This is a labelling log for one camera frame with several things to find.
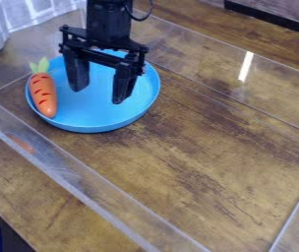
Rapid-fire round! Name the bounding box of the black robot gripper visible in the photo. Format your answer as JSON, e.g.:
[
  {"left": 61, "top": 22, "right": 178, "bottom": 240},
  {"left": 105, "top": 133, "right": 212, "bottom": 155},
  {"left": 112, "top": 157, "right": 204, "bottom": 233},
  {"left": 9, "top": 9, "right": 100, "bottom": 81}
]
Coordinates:
[{"left": 59, "top": 0, "right": 150, "bottom": 104}]

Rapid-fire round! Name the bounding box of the orange toy carrot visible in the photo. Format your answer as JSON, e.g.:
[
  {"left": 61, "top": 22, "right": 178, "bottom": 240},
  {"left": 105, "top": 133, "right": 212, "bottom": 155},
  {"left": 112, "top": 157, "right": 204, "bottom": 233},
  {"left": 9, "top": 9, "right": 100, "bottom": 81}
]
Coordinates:
[{"left": 29, "top": 57, "right": 57, "bottom": 118}]

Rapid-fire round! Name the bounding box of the blue round tray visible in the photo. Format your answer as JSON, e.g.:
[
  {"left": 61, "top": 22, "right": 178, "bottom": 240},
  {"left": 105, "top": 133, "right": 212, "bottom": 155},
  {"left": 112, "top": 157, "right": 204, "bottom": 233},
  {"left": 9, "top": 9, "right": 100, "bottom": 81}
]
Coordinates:
[{"left": 25, "top": 56, "right": 160, "bottom": 133}]

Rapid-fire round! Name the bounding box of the black bar at back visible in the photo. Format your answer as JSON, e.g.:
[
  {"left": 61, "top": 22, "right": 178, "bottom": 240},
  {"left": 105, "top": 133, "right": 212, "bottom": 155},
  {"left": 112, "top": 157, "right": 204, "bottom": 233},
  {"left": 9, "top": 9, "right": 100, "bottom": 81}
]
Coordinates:
[{"left": 224, "top": 0, "right": 299, "bottom": 32}]

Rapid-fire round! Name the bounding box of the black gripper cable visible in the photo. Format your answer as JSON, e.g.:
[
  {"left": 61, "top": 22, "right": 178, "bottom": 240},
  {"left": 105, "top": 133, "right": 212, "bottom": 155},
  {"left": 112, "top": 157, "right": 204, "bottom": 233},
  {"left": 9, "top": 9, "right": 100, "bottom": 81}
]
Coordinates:
[{"left": 121, "top": 0, "right": 155, "bottom": 23}]

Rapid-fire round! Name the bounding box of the clear acrylic barrier wall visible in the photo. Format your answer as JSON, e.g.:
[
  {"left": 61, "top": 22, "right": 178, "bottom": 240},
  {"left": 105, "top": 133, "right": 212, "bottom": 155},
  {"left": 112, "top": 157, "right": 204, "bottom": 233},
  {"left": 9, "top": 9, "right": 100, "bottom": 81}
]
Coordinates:
[{"left": 0, "top": 0, "right": 299, "bottom": 252}]

